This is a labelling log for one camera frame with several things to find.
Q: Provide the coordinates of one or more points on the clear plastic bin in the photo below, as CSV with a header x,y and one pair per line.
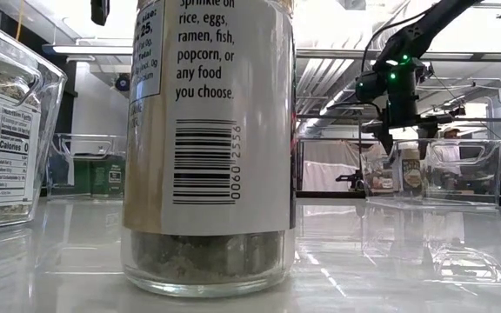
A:
x,y
485,174
52,108
59,148

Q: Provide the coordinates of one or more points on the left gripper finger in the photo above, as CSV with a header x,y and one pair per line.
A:
x,y
100,11

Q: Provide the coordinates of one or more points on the black round wall camera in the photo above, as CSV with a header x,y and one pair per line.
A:
x,y
122,82

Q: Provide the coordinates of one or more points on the white cloth partition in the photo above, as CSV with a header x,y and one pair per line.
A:
x,y
329,169

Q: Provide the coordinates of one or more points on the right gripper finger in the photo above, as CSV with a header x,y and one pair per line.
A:
x,y
426,141
385,141

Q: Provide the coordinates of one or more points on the bagel seasoning glass jar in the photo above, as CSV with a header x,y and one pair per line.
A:
x,y
2,143

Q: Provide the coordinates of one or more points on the person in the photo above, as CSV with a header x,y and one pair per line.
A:
x,y
450,132

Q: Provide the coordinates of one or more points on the dark rectangular spice tin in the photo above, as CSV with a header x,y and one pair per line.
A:
x,y
116,176
99,177
82,176

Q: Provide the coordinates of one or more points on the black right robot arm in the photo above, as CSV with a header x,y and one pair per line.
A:
x,y
433,21

